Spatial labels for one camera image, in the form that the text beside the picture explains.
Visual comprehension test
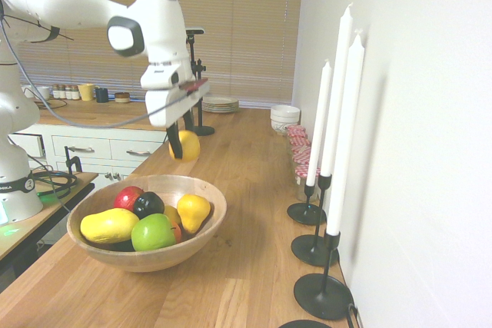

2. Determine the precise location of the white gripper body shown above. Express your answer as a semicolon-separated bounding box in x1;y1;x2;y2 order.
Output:
145;81;211;128

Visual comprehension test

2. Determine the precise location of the yellow pear with round body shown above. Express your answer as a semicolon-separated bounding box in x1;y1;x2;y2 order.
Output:
168;130;201;164

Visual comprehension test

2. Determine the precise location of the yellow pear with long neck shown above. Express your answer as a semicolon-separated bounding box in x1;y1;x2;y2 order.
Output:
176;193;212;235

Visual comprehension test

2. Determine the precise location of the stack of white plates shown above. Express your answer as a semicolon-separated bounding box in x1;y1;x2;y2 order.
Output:
201;95;240;114

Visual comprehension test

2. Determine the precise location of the black plum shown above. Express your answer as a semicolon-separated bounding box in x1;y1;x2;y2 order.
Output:
132;191;166;220

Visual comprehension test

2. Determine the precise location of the white drawer cabinet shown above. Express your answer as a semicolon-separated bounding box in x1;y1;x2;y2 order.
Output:
9;123;167;191

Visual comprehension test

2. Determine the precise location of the small yellow lemon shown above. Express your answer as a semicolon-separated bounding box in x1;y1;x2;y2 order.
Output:
162;204;182;227

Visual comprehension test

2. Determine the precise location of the red apple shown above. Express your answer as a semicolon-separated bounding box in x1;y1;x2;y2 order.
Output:
113;185;145;212

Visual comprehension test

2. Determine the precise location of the yellow mug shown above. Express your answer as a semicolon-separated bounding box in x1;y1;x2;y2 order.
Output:
77;83;98;102

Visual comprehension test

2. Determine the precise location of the green apple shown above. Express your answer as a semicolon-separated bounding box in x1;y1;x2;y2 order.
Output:
131;213;178;253

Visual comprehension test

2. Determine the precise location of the stack of white bowls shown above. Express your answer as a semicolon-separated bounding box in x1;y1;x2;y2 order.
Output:
269;104;301;137

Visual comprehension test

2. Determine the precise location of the black clamp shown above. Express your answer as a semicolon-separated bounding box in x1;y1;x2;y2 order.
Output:
63;144;83;174

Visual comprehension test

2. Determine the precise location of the wide wooden window blind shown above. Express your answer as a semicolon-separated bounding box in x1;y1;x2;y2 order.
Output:
162;0;305;109

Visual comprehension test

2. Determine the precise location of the narrow wooden window blind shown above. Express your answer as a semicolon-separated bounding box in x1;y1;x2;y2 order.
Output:
0;0;148;93

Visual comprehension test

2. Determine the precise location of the yellow mango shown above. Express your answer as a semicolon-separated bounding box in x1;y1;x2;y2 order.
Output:
79;207;141;245

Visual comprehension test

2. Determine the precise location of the jar with red gingham lid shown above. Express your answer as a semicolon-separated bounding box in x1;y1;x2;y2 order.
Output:
291;153;314;171
285;124;307;139
290;144;313;161
294;164;321;203
288;134;311;149

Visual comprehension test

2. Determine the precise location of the wooden fruit bowl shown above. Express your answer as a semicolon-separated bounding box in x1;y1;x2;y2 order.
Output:
66;174;228;273

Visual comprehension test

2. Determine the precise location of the white mug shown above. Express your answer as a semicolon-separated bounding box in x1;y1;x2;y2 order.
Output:
22;85;52;101

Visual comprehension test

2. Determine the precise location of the short white taper candle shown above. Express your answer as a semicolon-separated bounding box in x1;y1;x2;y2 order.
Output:
305;59;332;187

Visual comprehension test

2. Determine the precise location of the short black candle holder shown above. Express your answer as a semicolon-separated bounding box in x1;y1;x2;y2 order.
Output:
286;182;328;227

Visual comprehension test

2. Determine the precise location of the tallest white taper candle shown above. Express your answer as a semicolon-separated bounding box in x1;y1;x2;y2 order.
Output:
319;2;354;178

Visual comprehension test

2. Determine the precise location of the thick white taper candle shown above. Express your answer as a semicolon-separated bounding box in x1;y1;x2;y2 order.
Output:
325;29;365;237

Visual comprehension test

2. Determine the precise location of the black round holder base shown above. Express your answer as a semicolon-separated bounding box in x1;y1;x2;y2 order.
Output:
278;319;332;328

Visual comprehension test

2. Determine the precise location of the black camera stand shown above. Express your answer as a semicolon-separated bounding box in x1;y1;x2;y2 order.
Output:
184;28;217;137

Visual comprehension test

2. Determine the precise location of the red wrist camera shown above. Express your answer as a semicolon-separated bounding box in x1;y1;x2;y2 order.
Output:
178;77;211;97

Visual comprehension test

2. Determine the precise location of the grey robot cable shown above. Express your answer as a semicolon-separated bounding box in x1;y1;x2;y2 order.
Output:
0;5;190;130

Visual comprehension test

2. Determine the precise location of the black cable bundle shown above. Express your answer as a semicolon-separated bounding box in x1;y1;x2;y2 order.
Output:
30;166;78;206

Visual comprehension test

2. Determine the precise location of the black frame robot table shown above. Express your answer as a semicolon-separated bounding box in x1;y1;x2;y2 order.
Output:
0;171;99;293

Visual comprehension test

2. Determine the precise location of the thin black cable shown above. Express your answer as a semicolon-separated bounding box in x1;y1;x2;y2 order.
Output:
343;302;363;328

